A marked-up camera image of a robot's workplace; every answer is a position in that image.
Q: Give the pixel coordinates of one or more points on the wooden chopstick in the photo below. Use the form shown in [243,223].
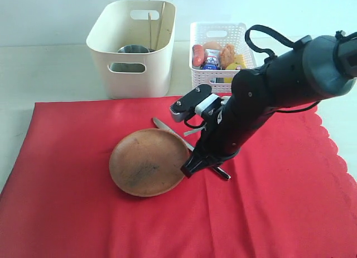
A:
[150,29]
[160,24]

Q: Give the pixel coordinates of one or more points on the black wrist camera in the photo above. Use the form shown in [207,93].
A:
[198,101]

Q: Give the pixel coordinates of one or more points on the red sausage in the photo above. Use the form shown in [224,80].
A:
[198,54]

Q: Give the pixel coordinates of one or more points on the white perforated plastic basket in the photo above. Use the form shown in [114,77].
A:
[222,33]

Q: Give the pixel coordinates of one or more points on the silver table knife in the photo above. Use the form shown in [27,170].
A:
[161,125]

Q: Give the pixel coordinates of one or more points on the cream plastic bin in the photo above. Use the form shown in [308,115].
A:
[133,75]

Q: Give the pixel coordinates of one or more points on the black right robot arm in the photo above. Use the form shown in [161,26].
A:
[314,69]

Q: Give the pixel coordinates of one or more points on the red tablecloth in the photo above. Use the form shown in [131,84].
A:
[290,194]

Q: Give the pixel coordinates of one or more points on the yellow lemon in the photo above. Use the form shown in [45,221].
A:
[236,66]

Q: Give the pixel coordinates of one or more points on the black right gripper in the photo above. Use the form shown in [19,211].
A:
[217,144]

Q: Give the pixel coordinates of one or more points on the brown wooden plate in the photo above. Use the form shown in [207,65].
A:
[148,162]

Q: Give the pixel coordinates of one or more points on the orange fried chicken piece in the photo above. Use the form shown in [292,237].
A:
[227,55]

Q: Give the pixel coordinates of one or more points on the blue white milk carton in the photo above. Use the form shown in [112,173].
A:
[211,60]

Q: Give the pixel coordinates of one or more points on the brown egg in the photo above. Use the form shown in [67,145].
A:
[213,45]

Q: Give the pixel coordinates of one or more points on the steel cup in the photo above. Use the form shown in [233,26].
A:
[135,49]

